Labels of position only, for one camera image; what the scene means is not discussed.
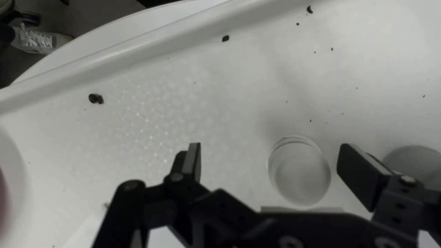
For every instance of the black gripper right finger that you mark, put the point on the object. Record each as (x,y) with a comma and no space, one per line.
(362,177)

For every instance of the white plastic tray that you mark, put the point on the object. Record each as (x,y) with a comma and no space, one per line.
(183,115)

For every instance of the stray dark coffee bean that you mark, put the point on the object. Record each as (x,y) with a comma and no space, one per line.
(308,9)
(95,98)
(224,38)

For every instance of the white sneaker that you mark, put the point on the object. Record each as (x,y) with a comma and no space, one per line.
(31,39)

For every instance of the white salt cellar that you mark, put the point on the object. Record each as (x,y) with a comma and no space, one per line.
(417,160)

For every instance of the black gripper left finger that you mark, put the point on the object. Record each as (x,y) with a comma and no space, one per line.
(193,160)

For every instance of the clear plastic cup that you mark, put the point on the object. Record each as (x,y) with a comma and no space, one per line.
(297,177)

